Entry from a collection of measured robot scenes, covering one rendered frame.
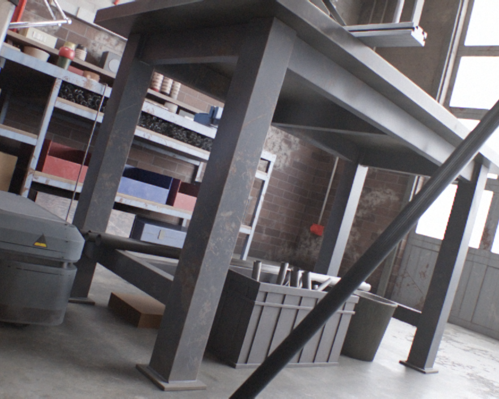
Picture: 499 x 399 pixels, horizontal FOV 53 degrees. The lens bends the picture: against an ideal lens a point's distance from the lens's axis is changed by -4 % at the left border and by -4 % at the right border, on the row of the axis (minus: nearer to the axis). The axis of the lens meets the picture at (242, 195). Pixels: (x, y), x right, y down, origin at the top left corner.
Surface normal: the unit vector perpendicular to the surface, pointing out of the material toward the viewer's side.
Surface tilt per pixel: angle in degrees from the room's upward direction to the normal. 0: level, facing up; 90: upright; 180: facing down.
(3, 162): 91
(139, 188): 90
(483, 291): 90
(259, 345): 90
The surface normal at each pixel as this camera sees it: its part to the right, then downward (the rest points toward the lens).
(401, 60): -0.70, -0.22
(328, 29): 0.66, 0.18
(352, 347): -0.45, -0.04
